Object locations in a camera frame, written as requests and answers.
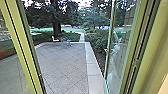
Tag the garden shrub bed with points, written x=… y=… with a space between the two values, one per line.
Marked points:
x=96 y=41

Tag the green framed glass wall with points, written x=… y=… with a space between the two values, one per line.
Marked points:
x=21 y=50

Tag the white outdoor chair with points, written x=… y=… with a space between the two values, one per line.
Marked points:
x=54 y=39

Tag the green framed glass door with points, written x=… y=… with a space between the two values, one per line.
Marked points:
x=146 y=46

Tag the large dark tree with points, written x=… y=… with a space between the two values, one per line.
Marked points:
x=56 y=16

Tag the green hedge planter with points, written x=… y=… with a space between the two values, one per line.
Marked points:
x=6 y=50

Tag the small metal outdoor table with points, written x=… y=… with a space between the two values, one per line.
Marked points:
x=68 y=42

